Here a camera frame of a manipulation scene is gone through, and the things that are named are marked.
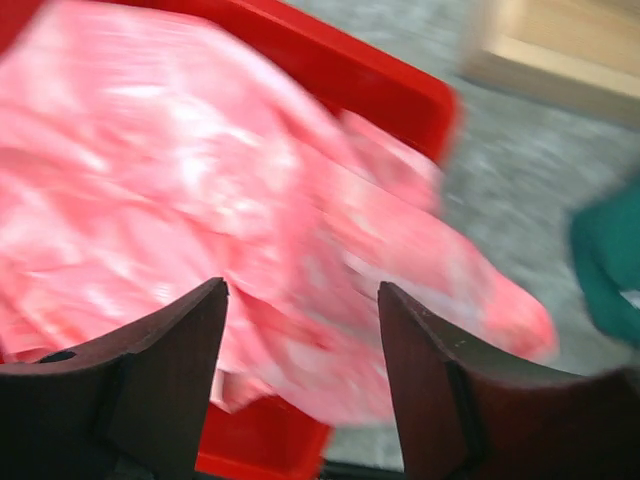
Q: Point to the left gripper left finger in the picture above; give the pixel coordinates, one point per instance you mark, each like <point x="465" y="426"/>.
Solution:
<point x="138" y="394"/>

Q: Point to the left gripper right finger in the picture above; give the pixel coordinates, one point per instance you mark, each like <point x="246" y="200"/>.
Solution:
<point x="467" y="410"/>

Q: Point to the pink patterned shorts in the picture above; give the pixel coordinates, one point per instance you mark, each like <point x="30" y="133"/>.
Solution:
<point x="144" y="152"/>

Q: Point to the teal green shorts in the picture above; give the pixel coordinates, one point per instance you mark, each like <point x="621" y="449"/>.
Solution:
<point x="604" y="244"/>

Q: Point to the red plastic tray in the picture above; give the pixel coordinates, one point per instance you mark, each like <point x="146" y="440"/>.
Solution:
<point x="271" y="439"/>

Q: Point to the wooden clothes rack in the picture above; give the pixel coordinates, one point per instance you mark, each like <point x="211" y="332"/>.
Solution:
<point x="578" y="55"/>

